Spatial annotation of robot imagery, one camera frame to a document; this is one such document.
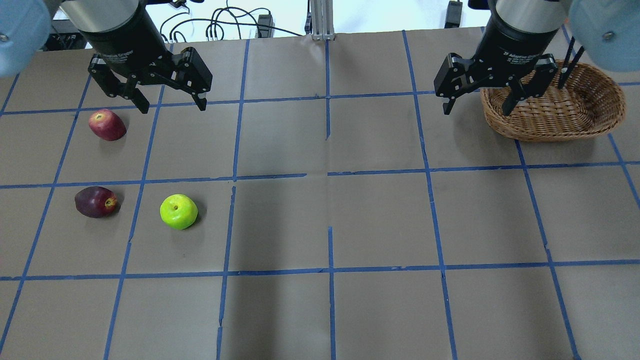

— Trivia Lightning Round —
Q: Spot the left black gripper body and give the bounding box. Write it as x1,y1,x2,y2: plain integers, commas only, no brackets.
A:
81,8,172,85

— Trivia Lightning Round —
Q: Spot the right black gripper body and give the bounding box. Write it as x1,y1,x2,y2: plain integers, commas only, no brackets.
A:
472,13,551,84

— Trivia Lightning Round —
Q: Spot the dark red apple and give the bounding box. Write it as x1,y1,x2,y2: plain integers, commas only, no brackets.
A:
74,186,119,219

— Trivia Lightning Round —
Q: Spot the green apple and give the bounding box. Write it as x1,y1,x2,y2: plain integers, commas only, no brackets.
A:
158,193,199,230

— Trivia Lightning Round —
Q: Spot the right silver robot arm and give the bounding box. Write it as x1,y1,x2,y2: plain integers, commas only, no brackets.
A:
434,0,640,116

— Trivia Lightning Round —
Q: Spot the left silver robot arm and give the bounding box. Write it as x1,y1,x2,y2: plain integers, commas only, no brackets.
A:
0,0,213,114

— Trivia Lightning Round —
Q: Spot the woven wicker basket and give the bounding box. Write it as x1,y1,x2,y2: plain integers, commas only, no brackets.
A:
480,63,627,142

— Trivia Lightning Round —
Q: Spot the black adapter at right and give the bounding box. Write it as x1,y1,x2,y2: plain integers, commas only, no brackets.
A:
443,0,463,28

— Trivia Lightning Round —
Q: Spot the black power adapter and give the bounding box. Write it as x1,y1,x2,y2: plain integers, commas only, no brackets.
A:
254,13,275,39

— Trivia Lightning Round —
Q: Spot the black cables bundle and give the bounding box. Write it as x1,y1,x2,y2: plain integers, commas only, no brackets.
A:
159,0,306,44

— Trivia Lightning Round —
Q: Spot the aluminium frame post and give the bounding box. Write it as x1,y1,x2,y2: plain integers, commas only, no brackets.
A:
307,0,335,41

